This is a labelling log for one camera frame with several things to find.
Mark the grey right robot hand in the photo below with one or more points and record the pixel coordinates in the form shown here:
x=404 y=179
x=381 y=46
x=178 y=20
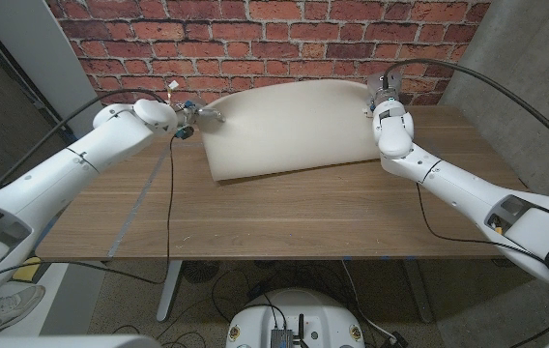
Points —
x=383 y=84

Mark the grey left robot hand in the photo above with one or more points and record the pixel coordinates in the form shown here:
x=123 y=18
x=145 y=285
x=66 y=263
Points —
x=197 y=113

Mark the cream memory foam sheet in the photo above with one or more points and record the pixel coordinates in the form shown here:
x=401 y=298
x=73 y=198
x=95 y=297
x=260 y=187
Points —
x=294 y=130

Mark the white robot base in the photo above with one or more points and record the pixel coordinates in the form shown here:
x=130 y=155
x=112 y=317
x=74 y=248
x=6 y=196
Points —
x=313 y=314

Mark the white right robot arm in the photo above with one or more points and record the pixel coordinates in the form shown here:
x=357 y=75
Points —
x=448 y=183

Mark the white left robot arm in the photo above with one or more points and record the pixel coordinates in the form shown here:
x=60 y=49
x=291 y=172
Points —
x=62 y=174

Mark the red brick printed backdrop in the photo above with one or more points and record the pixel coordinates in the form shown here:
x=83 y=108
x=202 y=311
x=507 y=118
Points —
x=255 y=48

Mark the grey tape strip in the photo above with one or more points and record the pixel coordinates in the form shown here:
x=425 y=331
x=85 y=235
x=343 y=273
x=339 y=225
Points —
x=136 y=204

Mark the black round floor device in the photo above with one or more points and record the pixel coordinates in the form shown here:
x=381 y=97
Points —
x=199 y=271

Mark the white table leg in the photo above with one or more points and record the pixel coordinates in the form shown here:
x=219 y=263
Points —
x=170 y=290

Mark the grey table leg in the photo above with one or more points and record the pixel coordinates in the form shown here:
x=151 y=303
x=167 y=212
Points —
x=419 y=295

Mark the black yellow padded item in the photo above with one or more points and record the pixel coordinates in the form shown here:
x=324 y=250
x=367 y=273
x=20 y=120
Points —
x=28 y=270

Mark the black antenna stub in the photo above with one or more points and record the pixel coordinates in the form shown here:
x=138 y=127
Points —
x=301 y=328

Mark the grey electronics box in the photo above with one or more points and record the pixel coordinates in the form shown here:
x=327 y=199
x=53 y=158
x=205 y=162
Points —
x=281 y=338

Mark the grey sneaker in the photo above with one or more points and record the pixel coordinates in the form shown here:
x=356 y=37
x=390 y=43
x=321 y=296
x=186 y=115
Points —
x=8 y=309

